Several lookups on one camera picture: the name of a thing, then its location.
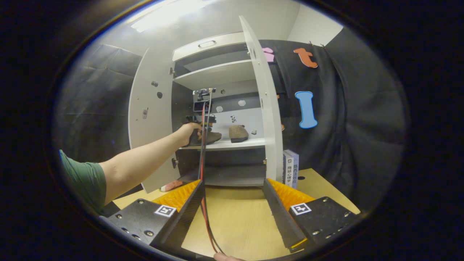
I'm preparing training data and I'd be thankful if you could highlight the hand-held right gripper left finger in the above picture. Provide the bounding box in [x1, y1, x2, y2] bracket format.
[99, 179, 205, 250]

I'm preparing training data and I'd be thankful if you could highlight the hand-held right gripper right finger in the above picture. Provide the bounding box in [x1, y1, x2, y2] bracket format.
[262, 178, 361, 253]

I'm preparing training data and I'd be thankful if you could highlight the brown shoe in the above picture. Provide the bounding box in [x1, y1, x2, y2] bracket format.
[183, 129, 222, 147]
[229, 125, 249, 143]

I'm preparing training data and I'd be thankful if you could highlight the white shoe cabinet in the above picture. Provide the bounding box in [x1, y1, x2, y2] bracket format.
[170, 32, 269, 187]

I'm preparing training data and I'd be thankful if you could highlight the white cabinet door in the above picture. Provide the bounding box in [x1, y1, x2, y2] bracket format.
[128, 47, 182, 194]
[239, 15, 284, 183]

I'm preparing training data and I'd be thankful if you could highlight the pink object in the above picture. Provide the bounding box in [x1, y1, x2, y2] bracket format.
[160, 180, 184, 192]

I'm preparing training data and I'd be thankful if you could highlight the white printed box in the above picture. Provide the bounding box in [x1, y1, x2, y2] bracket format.
[283, 149, 300, 190]

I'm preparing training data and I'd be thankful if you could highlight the black backdrop cloth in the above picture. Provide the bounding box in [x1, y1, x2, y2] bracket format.
[53, 43, 144, 163]
[259, 27, 406, 212]

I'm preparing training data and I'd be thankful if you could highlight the green shirt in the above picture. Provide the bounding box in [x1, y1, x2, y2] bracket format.
[59, 149, 107, 214]

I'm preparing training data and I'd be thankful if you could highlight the red and black gripper cable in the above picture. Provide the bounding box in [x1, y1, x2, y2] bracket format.
[198, 91, 225, 254]

